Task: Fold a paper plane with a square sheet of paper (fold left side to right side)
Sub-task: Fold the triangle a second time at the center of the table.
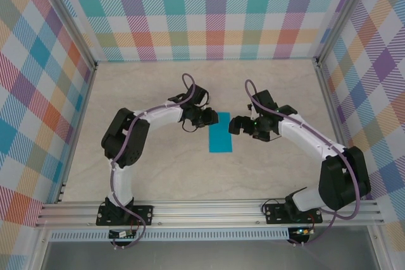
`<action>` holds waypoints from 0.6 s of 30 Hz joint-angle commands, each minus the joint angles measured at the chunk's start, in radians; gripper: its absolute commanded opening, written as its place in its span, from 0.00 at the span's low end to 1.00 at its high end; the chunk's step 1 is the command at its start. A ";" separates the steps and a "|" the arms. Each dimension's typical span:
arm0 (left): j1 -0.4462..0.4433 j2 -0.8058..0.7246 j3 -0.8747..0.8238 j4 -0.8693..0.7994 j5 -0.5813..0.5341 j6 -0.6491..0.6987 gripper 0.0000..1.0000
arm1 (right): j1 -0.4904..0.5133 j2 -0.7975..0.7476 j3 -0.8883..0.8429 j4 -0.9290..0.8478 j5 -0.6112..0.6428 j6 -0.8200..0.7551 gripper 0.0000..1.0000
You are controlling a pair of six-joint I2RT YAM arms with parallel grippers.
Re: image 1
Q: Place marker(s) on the small black circuit board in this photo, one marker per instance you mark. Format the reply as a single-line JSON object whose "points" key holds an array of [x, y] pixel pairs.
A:
{"points": [[118, 234]]}

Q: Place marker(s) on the wide aluminium base rail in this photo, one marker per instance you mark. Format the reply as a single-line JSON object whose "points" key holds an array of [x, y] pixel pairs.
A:
{"points": [[205, 211]]}

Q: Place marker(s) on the small circuit board green light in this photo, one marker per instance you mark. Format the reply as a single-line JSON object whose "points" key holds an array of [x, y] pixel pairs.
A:
{"points": [[300, 231]]}

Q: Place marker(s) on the blue paper sheet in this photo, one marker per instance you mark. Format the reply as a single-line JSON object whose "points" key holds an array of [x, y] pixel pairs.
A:
{"points": [[220, 138]]}

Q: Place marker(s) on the grey metal panel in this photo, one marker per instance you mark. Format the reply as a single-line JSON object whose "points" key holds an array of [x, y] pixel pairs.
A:
{"points": [[205, 257]]}

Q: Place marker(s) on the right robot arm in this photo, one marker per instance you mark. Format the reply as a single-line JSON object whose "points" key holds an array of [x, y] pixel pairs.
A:
{"points": [[343, 181]]}

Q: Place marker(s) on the aluminium frame post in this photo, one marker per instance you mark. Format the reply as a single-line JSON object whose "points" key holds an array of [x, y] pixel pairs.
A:
{"points": [[339, 14], [39, 251], [71, 20], [378, 251]]}

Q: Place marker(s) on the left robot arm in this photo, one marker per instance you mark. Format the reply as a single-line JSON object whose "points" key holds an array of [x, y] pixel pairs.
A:
{"points": [[125, 137]]}

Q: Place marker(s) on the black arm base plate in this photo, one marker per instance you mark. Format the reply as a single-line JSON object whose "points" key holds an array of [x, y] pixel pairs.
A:
{"points": [[275, 214], [144, 214]]}

